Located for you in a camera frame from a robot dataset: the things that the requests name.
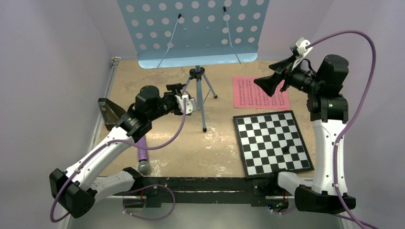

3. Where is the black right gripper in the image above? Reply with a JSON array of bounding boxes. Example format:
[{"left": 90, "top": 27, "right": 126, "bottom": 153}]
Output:
[{"left": 255, "top": 53, "right": 323, "bottom": 96}]

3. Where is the light blue music stand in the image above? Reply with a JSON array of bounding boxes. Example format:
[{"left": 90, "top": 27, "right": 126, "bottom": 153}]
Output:
[{"left": 116, "top": 0, "right": 271, "bottom": 133}]

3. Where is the black metronome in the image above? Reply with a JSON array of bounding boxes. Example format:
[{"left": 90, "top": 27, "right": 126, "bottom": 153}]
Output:
[{"left": 97, "top": 98, "right": 126, "bottom": 131}]

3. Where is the purple glitter microphone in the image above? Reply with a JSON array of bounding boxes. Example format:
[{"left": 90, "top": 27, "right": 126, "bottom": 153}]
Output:
[{"left": 137, "top": 136, "right": 151, "bottom": 175}]

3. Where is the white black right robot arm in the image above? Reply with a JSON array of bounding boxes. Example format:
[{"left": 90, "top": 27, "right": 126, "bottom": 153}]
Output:
[{"left": 254, "top": 54, "right": 356, "bottom": 215}]

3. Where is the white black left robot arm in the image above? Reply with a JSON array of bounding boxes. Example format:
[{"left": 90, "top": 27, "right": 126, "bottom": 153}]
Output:
[{"left": 49, "top": 83, "right": 196, "bottom": 223}]

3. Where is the black white chessboard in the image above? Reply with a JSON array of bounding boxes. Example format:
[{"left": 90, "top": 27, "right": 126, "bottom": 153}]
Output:
[{"left": 233, "top": 110, "right": 314, "bottom": 178}]

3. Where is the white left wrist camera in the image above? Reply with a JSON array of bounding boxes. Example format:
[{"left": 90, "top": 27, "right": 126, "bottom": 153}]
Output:
[{"left": 175, "top": 94, "right": 197, "bottom": 115}]

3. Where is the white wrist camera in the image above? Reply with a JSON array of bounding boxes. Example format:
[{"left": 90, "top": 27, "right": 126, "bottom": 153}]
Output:
[
  {"left": 290, "top": 37, "right": 313, "bottom": 70},
  {"left": 175, "top": 94, "right": 197, "bottom": 115}
]

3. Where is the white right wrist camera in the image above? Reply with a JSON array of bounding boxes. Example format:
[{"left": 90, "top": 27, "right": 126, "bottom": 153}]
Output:
[{"left": 290, "top": 37, "right": 313, "bottom": 70}]

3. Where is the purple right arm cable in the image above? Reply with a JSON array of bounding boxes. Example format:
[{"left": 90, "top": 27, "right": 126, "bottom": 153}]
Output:
[{"left": 272, "top": 30, "right": 377, "bottom": 229}]

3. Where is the black base frame rail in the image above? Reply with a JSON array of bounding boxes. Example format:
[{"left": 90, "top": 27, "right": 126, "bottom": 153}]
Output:
[{"left": 124, "top": 177, "right": 293, "bottom": 208}]

